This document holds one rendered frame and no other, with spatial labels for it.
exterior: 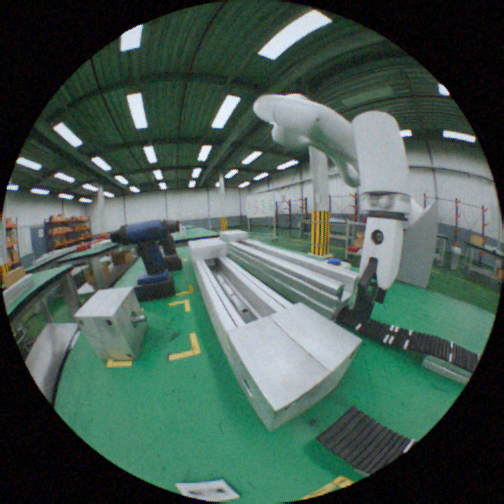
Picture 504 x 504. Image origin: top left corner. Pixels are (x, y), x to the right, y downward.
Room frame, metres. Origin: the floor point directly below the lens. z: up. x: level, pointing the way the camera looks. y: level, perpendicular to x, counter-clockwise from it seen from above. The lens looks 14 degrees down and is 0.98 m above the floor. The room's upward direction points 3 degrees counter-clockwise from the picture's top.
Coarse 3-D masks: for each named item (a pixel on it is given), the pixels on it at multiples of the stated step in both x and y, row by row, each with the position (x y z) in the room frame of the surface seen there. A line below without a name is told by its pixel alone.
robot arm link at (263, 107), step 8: (264, 96) 0.36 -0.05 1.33; (272, 96) 0.33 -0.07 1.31; (280, 96) 0.32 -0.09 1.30; (288, 96) 0.43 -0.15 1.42; (296, 96) 0.42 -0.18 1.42; (304, 96) 0.44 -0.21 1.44; (256, 104) 0.38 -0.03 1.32; (264, 104) 0.34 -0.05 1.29; (272, 104) 0.32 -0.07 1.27; (256, 112) 0.40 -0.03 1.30; (264, 112) 0.36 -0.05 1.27; (272, 112) 0.33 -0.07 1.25; (264, 120) 0.41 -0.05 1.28; (272, 120) 0.35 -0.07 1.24
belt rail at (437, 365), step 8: (424, 360) 0.03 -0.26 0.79; (432, 360) 0.02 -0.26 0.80; (440, 360) 0.00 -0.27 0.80; (432, 368) 0.01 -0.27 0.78; (440, 368) -0.01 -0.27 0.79; (448, 368) -0.03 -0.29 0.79; (456, 368) -0.04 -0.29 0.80; (448, 376) -0.04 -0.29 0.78; (456, 376) -0.06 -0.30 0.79; (464, 376) -0.08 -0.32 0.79
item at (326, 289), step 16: (240, 256) 0.58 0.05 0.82; (256, 256) 0.45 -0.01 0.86; (272, 256) 0.41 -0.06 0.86; (288, 256) 0.42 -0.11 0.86; (256, 272) 0.46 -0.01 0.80; (272, 272) 0.37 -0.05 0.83; (288, 272) 0.31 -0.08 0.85; (304, 272) 0.28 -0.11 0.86; (320, 272) 0.31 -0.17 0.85; (336, 272) 0.27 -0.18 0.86; (352, 272) 0.25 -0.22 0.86; (288, 288) 0.31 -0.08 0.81; (304, 288) 0.26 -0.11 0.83; (320, 288) 0.23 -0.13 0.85; (336, 288) 0.20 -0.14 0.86; (352, 288) 0.23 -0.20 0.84; (304, 304) 0.26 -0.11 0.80; (320, 304) 0.23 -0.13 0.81; (336, 304) 0.20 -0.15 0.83; (352, 304) 0.24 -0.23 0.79; (336, 320) 0.21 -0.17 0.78
